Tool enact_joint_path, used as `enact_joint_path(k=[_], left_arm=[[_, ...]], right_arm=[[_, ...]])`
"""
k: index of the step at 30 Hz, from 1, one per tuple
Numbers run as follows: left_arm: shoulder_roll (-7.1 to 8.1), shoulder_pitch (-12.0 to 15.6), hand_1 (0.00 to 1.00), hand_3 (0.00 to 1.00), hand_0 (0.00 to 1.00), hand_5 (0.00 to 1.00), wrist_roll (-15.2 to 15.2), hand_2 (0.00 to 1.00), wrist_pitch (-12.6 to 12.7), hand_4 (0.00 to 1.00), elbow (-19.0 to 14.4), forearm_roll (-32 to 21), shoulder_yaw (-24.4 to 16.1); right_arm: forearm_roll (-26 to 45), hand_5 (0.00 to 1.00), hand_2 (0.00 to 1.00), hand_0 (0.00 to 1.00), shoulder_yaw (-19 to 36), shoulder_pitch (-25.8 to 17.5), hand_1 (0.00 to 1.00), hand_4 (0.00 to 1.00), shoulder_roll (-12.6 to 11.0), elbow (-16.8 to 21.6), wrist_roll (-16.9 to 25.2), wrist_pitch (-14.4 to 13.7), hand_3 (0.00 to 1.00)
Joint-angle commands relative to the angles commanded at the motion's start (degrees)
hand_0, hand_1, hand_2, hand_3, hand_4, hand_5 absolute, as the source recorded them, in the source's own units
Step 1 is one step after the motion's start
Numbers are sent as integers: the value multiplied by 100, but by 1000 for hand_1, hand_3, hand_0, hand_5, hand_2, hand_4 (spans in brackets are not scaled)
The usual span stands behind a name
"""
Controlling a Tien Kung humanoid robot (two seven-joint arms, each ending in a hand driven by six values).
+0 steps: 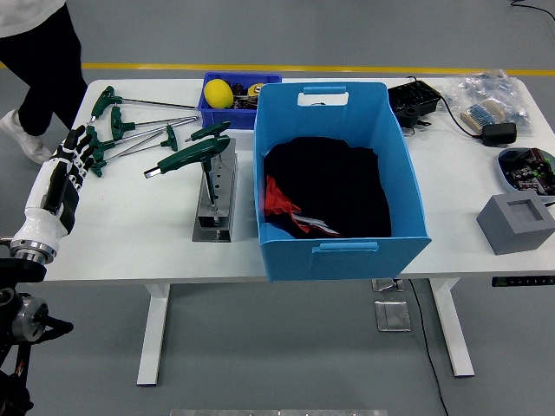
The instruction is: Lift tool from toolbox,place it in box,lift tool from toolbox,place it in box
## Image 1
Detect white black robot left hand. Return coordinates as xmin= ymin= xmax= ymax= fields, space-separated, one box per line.
xmin=10 ymin=125 xmax=106 ymax=253

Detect thick green T-handle hex key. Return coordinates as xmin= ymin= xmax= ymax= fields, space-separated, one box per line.
xmin=143 ymin=134 xmax=232 ymax=218

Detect grey metal tool stand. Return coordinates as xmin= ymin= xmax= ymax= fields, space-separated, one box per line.
xmin=192 ymin=137 xmax=239 ymax=244

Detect slim green T-handle hex key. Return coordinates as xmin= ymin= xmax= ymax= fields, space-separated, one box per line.
xmin=185 ymin=121 xmax=232 ymax=144

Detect blue folding plastic box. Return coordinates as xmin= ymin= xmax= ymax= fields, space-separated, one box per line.
xmin=253 ymin=81 xmax=433 ymax=283

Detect person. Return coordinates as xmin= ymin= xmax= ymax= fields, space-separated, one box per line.
xmin=0 ymin=0 xmax=90 ymax=165

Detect white table leg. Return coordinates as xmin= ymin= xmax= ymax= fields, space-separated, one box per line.
xmin=428 ymin=278 xmax=476 ymax=378
xmin=136 ymin=283 xmax=171 ymax=387

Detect small dark blue plastic bin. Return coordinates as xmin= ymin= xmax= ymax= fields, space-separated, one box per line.
xmin=198 ymin=71 xmax=283 ymax=130

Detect yellow lemon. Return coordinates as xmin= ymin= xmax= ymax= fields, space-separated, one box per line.
xmin=204 ymin=78 xmax=234 ymax=109

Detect small dark parts pile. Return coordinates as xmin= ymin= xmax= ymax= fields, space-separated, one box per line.
xmin=232 ymin=81 xmax=261 ymax=110

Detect red cloth with white stripes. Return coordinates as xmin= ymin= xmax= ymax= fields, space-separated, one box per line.
xmin=264 ymin=175 xmax=342 ymax=237

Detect black cloth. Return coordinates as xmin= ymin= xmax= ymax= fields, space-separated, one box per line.
xmin=263 ymin=136 xmax=393 ymax=239

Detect large metal floor plate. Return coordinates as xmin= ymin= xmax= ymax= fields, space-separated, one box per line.
xmin=375 ymin=299 xmax=412 ymax=333

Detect black plastic tray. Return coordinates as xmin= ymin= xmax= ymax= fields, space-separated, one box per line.
xmin=387 ymin=77 xmax=444 ymax=130

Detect beige resistor strip bundle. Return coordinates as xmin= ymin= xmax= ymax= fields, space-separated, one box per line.
xmin=460 ymin=98 xmax=507 ymax=134

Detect clear plastic component bags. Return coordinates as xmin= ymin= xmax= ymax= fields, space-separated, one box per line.
xmin=441 ymin=68 xmax=533 ymax=139

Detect light blue plate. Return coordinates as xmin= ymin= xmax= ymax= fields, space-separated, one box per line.
xmin=496 ymin=146 xmax=555 ymax=198

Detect grey block with square recess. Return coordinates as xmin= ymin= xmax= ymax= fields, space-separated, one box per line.
xmin=476 ymin=193 xmax=555 ymax=256

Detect black power adapter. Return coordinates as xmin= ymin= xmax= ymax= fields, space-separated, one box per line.
xmin=481 ymin=122 xmax=519 ymax=147

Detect black table control panel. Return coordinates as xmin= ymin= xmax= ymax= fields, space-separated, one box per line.
xmin=491 ymin=275 xmax=555 ymax=288

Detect electronic components pile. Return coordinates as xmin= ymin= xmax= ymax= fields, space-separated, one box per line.
xmin=500 ymin=147 xmax=555 ymax=194

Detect black adapter cable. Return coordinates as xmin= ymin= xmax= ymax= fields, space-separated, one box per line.
xmin=437 ymin=94 xmax=486 ymax=140

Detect thin black floor cable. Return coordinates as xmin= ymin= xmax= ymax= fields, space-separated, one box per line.
xmin=510 ymin=0 xmax=555 ymax=21

